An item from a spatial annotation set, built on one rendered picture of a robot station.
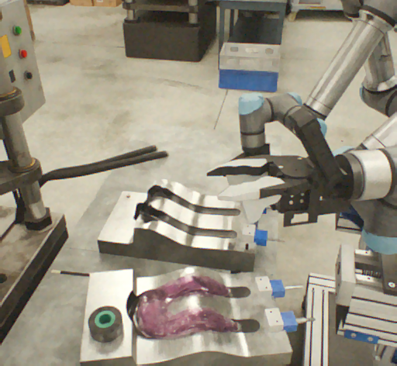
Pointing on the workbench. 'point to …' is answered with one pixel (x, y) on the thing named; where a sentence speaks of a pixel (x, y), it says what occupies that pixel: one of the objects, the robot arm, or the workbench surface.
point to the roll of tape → (95, 322)
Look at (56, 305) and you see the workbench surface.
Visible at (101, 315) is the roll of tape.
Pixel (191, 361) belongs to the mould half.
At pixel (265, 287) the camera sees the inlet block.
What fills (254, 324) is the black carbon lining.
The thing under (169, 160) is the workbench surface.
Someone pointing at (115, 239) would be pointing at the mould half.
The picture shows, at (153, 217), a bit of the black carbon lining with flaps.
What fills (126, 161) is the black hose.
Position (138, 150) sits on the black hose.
